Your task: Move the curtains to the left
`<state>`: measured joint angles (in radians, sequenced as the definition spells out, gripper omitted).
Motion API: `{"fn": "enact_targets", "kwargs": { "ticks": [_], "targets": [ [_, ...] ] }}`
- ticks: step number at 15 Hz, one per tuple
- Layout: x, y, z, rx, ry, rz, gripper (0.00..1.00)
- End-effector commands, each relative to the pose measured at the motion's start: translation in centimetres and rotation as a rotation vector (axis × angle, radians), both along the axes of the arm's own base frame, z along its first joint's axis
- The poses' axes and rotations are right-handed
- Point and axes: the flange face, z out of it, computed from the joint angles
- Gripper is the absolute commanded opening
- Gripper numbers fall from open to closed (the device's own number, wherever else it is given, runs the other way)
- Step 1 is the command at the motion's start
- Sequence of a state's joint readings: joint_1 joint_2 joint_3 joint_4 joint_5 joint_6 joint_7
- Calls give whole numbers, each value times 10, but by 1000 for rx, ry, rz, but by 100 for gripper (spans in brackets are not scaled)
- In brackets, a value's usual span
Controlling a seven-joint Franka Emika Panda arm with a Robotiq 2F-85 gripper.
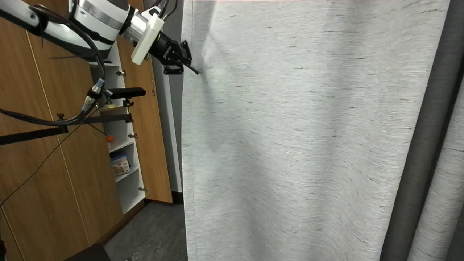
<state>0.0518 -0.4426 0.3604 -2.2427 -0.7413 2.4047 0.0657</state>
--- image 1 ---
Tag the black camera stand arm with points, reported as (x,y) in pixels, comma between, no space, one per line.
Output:
(58,129)

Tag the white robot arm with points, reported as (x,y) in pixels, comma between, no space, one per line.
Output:
(96,19)

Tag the grey white woven curtain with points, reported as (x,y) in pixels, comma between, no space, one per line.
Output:
(442,203)
(299,145)

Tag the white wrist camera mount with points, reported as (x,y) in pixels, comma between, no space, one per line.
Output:
(145,40)

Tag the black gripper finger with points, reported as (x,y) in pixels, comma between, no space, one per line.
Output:
(186,52)
(175,68)

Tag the grey door frame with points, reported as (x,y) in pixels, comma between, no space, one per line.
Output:
(171,135)

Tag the small box on shelf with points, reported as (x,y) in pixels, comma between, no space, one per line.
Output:
(120,165)

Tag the wooden cabinet panel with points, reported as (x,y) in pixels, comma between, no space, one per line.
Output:
(43,193)

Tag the wooden door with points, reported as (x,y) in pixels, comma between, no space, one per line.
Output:
(152,145)

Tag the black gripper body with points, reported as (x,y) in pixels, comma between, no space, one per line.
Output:
(167,48)

